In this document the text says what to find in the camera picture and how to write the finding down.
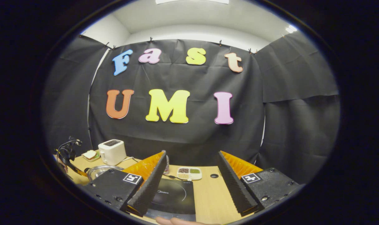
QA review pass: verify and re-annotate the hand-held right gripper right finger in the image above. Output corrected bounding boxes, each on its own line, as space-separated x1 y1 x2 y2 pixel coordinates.
218 151 303 217

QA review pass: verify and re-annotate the white toaster cable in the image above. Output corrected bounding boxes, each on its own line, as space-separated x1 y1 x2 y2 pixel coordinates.
115 156 142 166

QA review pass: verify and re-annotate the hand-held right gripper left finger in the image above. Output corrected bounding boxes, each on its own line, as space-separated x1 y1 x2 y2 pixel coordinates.
82 151 167 218

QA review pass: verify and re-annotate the black induction cooktop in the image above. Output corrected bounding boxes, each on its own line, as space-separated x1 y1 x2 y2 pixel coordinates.
145 178 197 222

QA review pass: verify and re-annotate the silver and pink drink bottle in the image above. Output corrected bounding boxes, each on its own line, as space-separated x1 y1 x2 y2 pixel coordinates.
162 150 170 175

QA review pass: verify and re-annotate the large ceiling light panel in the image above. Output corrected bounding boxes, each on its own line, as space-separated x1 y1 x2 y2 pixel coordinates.
155 0 229 5

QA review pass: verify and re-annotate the white toaster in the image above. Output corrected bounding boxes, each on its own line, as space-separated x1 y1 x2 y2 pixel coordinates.
98 139 127 166

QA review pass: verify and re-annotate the stainless steel pot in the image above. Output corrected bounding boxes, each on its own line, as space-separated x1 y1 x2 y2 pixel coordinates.
87 165 125 185

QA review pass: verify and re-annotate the white divided snack tray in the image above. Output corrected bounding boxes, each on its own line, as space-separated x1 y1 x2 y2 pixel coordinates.
177 167 202 181

